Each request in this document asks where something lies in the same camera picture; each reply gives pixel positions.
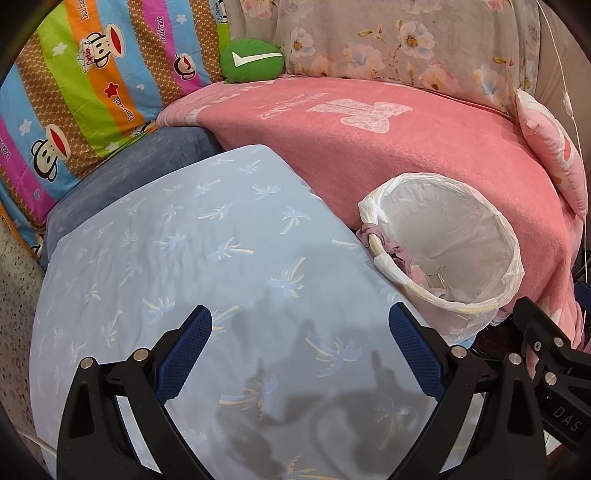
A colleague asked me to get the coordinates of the pink blanket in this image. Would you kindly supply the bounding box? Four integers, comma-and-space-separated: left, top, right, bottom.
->
157, 76, 587, 388

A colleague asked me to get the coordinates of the green round cushion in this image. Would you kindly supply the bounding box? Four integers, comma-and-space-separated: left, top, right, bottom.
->
219, 39, 284, 85

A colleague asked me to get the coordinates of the colourful monkey print pillow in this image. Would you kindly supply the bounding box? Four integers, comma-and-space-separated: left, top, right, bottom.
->
0, 0, 232, 254

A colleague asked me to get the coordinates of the pink printed pillow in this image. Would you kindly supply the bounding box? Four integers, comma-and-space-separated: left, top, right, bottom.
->
515, 90, 591, 222

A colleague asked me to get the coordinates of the purple cloth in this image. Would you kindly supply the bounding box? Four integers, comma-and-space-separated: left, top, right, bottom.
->
355, 224, 416, 273

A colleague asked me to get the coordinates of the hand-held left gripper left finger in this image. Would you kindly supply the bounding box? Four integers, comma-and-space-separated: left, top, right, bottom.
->
56, 305, 213, 480

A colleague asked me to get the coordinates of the white floor cable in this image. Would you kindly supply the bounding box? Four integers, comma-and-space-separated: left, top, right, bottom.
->
16, 427, 58, 457

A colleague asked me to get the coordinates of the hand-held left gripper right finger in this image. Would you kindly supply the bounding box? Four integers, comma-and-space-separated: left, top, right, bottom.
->
389, 302, 548, 480

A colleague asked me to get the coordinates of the thin white hanging cable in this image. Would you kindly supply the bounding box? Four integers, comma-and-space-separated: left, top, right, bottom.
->
540, 0, 591, 259

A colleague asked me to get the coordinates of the white-lined waste bin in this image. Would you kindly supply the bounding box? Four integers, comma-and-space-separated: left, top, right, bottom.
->
358, 173, 525, 344

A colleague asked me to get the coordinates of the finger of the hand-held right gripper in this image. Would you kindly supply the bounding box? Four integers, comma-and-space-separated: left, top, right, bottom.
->
512, 298, 576, 371

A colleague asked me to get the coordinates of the blue-grey cushion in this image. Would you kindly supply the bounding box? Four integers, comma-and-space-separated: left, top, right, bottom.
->
39, 126, 222, 271

